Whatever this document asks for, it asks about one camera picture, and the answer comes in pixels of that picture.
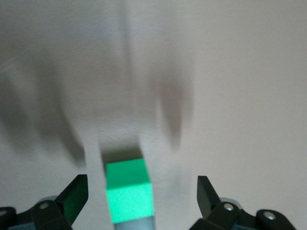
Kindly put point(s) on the green cube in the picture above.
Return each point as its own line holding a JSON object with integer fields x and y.
{"x": 128, "y": 189}

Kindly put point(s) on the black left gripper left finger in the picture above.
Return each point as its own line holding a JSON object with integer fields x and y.
{"x": 74, "y": 196}

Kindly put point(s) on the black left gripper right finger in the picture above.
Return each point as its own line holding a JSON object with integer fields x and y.
{"x": 208, "y": 201}

